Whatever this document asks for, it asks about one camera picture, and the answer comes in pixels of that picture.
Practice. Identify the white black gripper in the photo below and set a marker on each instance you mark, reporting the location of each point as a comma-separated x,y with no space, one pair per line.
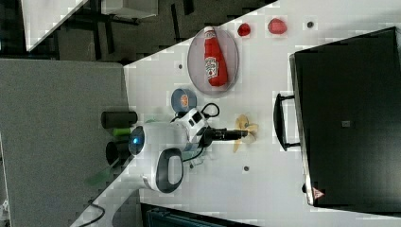
199,134

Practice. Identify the peeled toy banana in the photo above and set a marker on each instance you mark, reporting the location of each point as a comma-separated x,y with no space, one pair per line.
242,123

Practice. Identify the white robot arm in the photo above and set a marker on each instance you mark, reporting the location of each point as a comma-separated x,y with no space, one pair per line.
164,147

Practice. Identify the toy orange slice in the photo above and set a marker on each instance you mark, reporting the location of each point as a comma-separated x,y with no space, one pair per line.
184,100

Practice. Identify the blue bowl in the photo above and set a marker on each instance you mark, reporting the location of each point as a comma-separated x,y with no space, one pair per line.
176,100

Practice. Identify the red plush ketchup bottle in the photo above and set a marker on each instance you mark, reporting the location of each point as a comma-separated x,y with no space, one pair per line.
214,61

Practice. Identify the grey round plate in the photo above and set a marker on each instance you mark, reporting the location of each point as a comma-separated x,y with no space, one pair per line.
195,62

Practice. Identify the black cylinder on table edge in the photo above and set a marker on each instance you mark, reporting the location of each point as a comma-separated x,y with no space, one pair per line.
110,120

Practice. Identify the small red toy fruit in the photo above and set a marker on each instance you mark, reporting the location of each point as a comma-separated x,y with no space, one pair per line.
244,30

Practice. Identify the pink red toy fruit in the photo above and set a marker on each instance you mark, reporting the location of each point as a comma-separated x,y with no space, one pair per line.
277,26

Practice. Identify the black toaster oven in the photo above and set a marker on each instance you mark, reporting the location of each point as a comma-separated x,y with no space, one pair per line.
347,105

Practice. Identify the grey panel board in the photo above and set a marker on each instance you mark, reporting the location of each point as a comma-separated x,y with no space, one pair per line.
52,140

